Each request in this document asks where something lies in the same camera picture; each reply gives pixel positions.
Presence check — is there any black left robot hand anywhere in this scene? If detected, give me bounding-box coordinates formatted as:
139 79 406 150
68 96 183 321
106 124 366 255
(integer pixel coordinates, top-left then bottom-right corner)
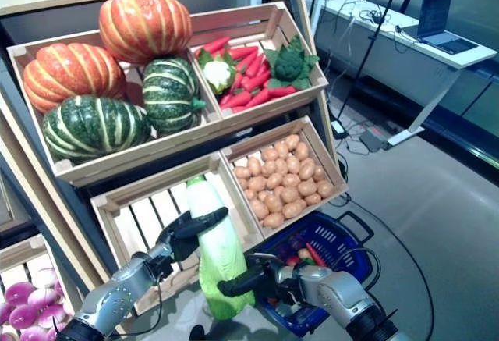
157 207 230 261

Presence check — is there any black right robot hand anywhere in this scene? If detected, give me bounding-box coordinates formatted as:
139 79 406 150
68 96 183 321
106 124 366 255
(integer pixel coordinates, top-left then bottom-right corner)
217 254 296 303

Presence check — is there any napa cabbage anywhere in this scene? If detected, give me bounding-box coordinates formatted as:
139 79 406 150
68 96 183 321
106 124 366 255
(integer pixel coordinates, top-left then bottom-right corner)
185 175 257 321

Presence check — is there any blue plastic shopping basket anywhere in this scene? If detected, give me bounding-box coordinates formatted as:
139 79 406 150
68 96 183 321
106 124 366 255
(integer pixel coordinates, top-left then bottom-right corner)
255 211 381 338

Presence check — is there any single red carrot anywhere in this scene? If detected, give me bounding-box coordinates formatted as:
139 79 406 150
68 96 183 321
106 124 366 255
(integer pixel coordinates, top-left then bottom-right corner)
306 242 327 268

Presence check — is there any wooden crate with white slats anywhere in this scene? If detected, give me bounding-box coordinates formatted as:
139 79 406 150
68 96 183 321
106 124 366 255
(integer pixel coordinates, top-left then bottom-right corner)
90 152 266 317

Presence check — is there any pile of brown potatoes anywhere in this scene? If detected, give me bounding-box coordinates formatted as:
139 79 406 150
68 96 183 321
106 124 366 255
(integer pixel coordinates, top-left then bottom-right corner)
232 133 335 229

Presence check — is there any wooden crate with pumpkins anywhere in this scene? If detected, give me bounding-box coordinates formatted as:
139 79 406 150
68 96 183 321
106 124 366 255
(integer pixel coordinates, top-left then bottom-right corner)
6 30 223 189

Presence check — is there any wooden crate with potatoes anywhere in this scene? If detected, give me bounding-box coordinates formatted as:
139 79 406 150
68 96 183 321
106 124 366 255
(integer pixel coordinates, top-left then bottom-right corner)
220 115 349 240

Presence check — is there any green striped pumpkin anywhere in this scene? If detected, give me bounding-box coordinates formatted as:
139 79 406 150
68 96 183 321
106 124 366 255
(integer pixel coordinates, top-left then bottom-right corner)
142 57 207 136
41 94 151 165

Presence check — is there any grey power box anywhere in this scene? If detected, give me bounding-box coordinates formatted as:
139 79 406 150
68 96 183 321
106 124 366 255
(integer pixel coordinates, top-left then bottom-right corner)
358 126 389 151

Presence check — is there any white cauliflower with leaves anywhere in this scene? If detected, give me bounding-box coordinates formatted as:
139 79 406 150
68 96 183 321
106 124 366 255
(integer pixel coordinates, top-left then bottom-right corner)
196 49 238 95

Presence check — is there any pile of purple turnips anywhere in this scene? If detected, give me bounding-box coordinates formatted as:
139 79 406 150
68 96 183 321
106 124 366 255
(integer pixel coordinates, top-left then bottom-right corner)
0 233 85 341

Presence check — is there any pile of purple onions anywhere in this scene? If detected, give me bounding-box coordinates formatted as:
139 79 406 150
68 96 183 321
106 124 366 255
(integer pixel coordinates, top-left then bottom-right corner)
0 266 73 341

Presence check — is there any orange striped pumpkin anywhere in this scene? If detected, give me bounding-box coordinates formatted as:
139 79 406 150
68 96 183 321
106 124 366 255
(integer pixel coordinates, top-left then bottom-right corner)
98 0 193 65
23 42 128 114

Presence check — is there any green broccoli with leaves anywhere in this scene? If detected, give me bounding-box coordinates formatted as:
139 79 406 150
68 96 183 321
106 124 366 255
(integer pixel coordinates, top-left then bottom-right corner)
264 35 320 91

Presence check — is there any wooden crate with carrots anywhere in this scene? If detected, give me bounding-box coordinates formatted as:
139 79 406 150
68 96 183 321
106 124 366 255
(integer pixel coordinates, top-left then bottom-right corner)
189 1 329 123

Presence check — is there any tall black tripod stand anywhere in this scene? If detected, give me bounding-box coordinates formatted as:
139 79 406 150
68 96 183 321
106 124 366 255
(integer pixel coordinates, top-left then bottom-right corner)
335 0 406 123

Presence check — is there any white office desk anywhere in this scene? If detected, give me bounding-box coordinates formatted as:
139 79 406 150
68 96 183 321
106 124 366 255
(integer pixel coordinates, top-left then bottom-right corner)
321 0 499 146

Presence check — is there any metal store shelving unit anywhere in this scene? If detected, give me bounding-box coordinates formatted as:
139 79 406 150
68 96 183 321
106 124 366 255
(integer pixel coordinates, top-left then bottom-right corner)
389 0 499 182

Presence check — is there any grey open laptop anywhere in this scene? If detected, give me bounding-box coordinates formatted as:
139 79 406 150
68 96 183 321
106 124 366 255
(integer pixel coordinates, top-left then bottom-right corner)
401 0 480 56

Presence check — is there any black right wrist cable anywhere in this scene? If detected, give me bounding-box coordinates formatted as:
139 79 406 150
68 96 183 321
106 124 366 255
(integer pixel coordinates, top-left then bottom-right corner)
329 247 381 291

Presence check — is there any long black floor cable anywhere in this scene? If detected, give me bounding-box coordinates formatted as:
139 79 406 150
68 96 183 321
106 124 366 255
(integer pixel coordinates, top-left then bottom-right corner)
334 153 436 341

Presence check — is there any black cable bundle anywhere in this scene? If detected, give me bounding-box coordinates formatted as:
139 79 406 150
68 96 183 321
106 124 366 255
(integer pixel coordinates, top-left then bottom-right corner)
358 5 393 24

